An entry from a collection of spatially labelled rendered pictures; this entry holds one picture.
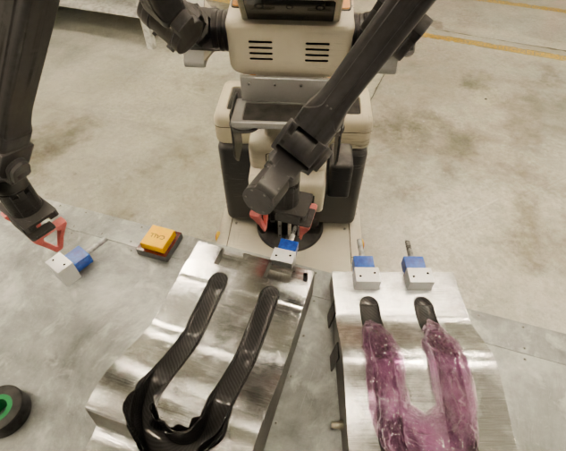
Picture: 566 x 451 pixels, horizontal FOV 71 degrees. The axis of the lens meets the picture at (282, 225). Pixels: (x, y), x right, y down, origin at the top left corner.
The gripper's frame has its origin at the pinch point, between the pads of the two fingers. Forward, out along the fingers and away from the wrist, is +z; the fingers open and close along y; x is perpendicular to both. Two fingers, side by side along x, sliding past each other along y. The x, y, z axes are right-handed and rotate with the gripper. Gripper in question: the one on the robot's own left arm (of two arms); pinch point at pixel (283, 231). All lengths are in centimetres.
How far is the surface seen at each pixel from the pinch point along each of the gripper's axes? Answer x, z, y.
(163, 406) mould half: -38.8, -0.5, -7.3
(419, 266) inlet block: 3.4, 5.3, 29.2
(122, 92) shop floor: 174, 93, -174
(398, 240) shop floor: 88, 91, 37
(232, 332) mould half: -22.5, 4.5, -3.1
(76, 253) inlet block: -12.4, 9.1, -44.8
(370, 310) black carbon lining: -8.7, 7.4, 20.8
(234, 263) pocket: -6.5, 6.4, -8.8
